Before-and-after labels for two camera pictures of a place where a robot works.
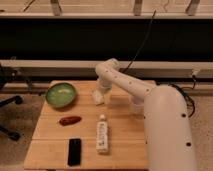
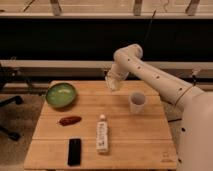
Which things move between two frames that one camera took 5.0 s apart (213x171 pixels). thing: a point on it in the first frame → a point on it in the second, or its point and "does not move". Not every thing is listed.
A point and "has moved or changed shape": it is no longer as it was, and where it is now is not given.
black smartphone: x=74 y=152 does not move
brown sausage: x=69 y=120 does not move
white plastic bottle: x=102 y=139 does not move
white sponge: x=98 y=98 has moved or changed shape
